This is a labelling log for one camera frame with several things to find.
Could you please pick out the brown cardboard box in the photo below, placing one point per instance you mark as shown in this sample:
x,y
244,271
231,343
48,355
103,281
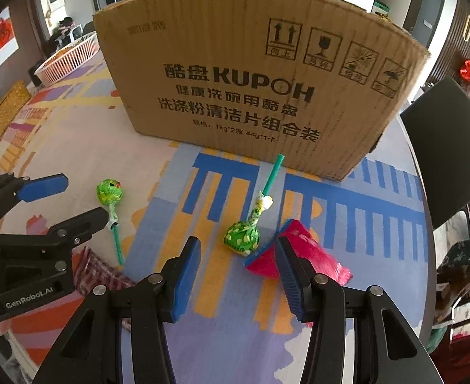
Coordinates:
x,y
317,81

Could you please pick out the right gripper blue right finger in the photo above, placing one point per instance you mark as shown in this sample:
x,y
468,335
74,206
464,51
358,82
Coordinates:
x,y
295,279

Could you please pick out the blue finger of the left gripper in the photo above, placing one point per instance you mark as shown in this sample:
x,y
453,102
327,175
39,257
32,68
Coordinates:
x,y
63,236
32,190

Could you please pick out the colourful patterned table mat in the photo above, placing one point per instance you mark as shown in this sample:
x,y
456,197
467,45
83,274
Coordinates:
x,y
238,327

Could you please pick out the wooden chair with red clothes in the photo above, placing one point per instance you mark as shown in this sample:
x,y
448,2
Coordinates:
x,y
449,341

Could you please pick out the yellow woven tissue box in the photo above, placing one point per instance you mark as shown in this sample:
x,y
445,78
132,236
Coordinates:
x,y
12,102

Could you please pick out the large green lollipop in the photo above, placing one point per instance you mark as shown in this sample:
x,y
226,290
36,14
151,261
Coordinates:
x,y
243,236

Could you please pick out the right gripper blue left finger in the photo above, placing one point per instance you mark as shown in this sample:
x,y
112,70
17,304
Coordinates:
x,y
183,276

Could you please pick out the small green lollipop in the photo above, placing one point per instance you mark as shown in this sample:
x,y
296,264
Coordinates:
x,y
109,193

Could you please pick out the black chair right side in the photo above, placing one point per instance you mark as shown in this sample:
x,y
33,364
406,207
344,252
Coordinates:
x,y
438,126

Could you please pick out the maroon striped snack bar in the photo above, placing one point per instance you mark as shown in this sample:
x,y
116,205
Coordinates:
x,y
90,271

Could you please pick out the oranges in basket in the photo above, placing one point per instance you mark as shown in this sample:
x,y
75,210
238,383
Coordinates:
x,y
62,52

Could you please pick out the white basket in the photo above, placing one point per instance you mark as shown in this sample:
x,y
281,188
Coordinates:
x,y
56,69

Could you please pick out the dark hallway door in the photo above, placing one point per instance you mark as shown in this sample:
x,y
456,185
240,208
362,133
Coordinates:
x,y
422,19

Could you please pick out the red paper door decoration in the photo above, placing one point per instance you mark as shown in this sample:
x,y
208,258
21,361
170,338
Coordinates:
x,y
8,42

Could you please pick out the pink snack packet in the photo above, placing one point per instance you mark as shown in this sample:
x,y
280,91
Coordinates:
x,y
262,261

